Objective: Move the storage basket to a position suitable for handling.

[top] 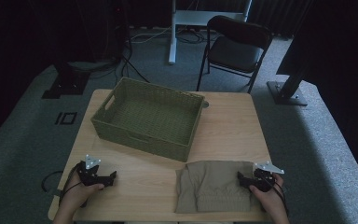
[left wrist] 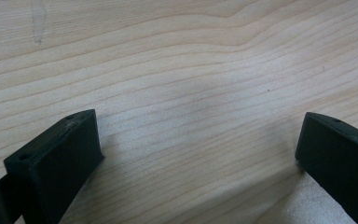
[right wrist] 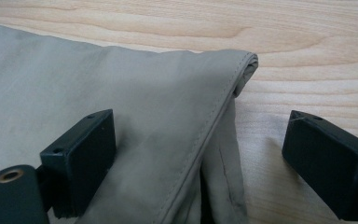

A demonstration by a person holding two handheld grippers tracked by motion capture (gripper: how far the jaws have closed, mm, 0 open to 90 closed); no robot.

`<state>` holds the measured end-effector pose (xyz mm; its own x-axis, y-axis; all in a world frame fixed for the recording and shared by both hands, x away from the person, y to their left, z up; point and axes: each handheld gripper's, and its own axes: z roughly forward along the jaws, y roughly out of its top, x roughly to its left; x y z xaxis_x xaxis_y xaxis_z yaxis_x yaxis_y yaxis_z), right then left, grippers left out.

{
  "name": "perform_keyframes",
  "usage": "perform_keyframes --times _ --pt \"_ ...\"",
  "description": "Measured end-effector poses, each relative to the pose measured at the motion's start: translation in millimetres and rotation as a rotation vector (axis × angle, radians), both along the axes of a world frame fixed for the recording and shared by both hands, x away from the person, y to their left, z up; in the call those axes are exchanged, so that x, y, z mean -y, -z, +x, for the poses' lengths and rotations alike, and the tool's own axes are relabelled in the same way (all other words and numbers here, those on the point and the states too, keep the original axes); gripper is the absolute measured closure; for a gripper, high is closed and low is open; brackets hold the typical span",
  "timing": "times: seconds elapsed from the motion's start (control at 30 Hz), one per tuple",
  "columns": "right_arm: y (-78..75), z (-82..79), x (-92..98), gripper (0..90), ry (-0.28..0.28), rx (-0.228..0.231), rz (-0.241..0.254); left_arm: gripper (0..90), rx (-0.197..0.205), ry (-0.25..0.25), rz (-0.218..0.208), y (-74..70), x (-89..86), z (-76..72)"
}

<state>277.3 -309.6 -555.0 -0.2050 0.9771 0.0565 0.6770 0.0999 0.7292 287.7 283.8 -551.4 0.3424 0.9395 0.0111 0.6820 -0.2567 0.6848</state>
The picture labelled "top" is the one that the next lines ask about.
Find black stand with flat base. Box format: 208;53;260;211
41;60;91;100

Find black slanted stand with base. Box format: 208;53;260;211
266;66;309;107

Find person's left hand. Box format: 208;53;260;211
62;182;105;216

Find white metal desk frame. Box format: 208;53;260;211
167;0;254;65

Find green woven basket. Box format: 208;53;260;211
89;77;206;163

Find person's right hand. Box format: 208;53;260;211
248;174;289;217

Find khaki pants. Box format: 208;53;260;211
173;160;263;216

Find left hand-held gripper black cable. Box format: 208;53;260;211
58;162;87;209

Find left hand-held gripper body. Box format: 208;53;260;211
76;154;106;188

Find white floor cable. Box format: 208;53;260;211
130;25;172;45

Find black folding chair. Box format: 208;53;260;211
196;14;275;94

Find black cable loop on floor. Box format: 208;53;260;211
40;170;64;194

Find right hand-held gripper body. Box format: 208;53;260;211
248;161;285;192

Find dark equipment tower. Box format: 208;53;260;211
90;0;131;62

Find dark curtain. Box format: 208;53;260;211
249;0;312;37

